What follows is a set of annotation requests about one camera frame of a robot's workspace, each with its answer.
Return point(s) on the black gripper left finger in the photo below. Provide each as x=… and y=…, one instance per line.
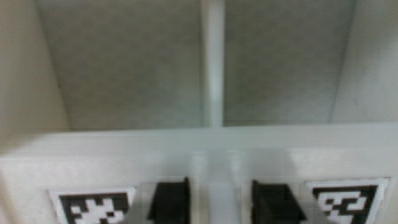
x=169, y=210

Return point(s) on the white cabinet body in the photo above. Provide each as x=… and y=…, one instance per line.
x=198, y=75

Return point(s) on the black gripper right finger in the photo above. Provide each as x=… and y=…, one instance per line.
x=276, y=208

